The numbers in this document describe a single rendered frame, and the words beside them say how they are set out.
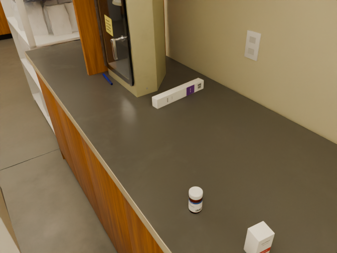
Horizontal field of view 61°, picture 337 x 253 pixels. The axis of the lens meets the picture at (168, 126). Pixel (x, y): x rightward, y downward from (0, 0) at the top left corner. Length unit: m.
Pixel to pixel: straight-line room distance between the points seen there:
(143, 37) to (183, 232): 0.80
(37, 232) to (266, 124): 1.57
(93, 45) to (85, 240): 1.17
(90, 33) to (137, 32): 0.39
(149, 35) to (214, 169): 0.63
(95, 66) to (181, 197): 0.98
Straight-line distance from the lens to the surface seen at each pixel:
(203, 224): 0.78
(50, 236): 2.06
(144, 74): 1.29
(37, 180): 2.46
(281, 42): 1.19
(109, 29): 1.37
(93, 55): 1.58
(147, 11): 1.23
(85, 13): 1.52
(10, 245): 0.78
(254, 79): 1.31
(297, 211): 0.86
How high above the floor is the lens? 1.56
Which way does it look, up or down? 34 degrees down
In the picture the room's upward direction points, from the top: 2 degrees counter-clockwise
